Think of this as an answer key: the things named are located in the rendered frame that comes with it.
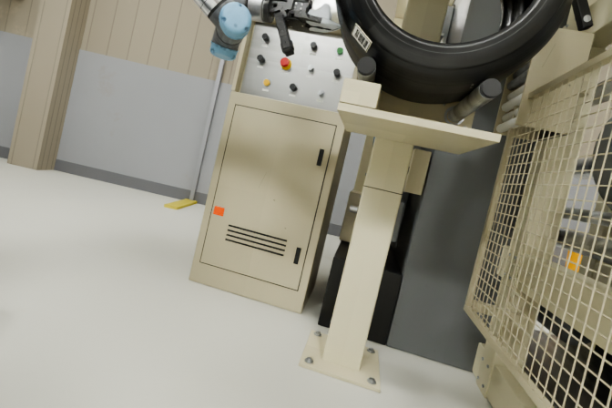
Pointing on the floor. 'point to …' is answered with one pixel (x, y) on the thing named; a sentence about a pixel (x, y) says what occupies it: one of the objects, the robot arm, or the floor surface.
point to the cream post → (384, 183)
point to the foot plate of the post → (311, 355)
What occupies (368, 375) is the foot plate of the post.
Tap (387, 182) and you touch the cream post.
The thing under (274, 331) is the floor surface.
